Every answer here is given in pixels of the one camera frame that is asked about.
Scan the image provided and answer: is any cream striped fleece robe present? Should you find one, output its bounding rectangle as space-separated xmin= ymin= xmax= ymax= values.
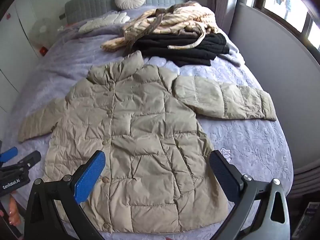
xmin=101 ymin=1 xmax=220 ymax=54

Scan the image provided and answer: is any window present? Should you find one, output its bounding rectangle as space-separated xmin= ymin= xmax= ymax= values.
xmin=246 ymin=0 xmax=320 ymax=50

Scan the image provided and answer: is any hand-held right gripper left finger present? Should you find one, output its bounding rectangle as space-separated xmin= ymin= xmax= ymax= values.
xmin=24 ymin=150 xmax=107 ymax=240

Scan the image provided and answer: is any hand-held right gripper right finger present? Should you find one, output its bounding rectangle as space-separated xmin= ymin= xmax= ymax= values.
xmin=209 ymin=150 xmax=292 ymax=240

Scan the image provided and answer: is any white quilted garment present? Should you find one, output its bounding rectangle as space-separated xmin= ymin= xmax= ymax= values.
xmin=78 ymin=12 xmax=130 ymax=33

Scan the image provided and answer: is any beige puffer jacket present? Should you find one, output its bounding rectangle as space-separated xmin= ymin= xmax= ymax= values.
xmin=18 ymin=50 xmax=277 ymax=233

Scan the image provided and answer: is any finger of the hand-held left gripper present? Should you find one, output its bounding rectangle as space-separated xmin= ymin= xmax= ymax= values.
xmin=0 ymin=147 xmax=18 ymax=163
xmin=0 ymin=151 xmax=42 ymax=173

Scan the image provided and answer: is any black folded garment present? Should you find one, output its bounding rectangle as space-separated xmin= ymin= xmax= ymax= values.
xmin=130 ymin=32 xmax=230 ymax=67

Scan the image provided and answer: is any grey quilted headboard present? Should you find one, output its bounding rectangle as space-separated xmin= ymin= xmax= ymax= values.
xmin=64 ymin=0 xmax=188 ymax=25

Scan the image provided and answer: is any white electric fan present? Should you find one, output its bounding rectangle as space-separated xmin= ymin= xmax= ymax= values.
xmin=31 ymin=18 xmax=54 ymax=50

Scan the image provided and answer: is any light grey cloth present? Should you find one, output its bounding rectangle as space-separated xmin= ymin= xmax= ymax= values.
xmin=220 ymin=39 xmax=244 ymax=67

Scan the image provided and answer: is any grey curtain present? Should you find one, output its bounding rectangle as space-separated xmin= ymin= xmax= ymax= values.
xmin=205 ymin=0 xmax=240 ymax=30

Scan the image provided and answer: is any person's left hand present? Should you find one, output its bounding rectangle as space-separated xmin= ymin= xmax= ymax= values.
xmin=0 ymin=196 xmax=22 ymax=227

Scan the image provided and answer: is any dark printed package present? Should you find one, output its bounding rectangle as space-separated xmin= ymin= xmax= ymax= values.
xmin=300 ymin=201 xmax=320 ymax=233

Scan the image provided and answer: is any lavender embossed blanket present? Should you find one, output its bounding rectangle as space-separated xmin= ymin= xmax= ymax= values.
xmin=0 ymin=5 xmax=294 ymax=240

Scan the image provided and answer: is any white wardrobe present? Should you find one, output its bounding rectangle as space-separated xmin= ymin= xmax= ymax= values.
xmin=0 ymin=0 xmax=43 ymax=113

